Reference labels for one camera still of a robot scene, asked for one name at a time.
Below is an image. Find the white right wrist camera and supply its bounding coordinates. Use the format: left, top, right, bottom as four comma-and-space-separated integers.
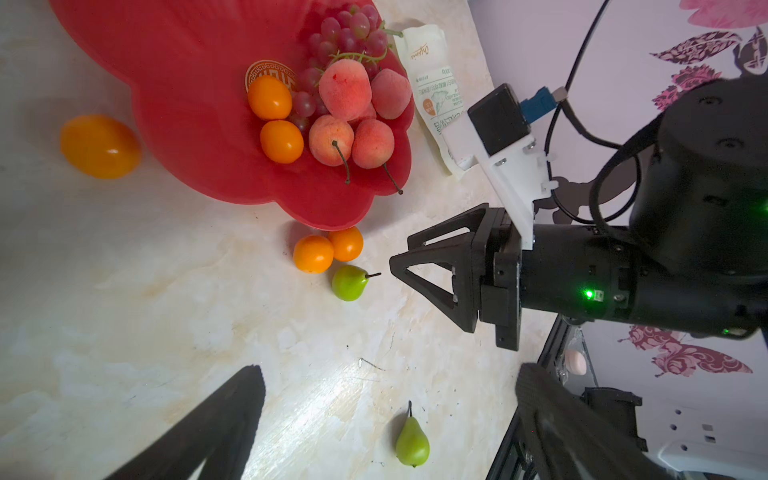
468, 83, 567, 250

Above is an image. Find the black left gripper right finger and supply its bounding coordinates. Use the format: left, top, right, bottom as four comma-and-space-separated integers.
515, 363, 670, 480

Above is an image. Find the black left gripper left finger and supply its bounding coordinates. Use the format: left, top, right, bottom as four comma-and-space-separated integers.
109, 365, 266, 479

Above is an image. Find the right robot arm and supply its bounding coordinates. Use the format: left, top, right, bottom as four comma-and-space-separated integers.
389, 77, 767, 350

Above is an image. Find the red flower fruit bowl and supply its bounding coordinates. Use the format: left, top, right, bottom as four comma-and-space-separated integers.
52, 1, 415, 231

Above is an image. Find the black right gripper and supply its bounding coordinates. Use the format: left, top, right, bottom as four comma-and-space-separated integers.
389, 203, 636, 351

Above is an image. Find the pink fake peach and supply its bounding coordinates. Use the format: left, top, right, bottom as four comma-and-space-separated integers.
352, 119, 403, 195
371, 69, 412, 120
308, 114, 354, 185
318, 59, 372, 121

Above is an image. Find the purple fake grape bunch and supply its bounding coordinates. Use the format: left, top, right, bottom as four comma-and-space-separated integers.
289, 4, 404, 132

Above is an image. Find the orange fake kumquat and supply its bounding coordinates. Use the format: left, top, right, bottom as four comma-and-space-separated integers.
247, 75, 293, 121
60, 115, 142, 180
260, 120, 304, 164
293, 235, 334, 274
328, 226, 364, 262

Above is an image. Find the green fake pear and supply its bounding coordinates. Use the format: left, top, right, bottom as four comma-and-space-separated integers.
332, 265, 381, 302
395, 401, 431, 468

